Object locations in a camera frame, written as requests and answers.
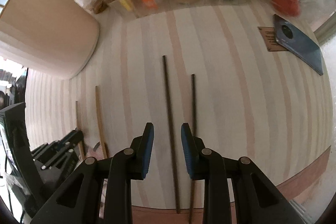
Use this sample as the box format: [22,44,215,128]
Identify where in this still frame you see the blue smartphone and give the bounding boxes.
[273,14,324,76]

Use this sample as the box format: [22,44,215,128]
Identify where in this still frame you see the clear plastic bag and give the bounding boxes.
[71,0,107,14]

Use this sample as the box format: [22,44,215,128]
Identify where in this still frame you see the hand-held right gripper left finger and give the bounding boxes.
[31,122,154,224]

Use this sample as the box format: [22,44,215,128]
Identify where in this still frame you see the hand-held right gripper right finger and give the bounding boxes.
[181,123,306,224]

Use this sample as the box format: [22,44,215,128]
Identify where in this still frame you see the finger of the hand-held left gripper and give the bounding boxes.
[31,142,80,161]
[54,129,85,147]

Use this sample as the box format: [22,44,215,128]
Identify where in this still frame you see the brown card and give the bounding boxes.
[257,26,286,52]

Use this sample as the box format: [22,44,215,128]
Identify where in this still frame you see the beige cylindrical chopstick holder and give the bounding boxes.
[0,0,100,80]

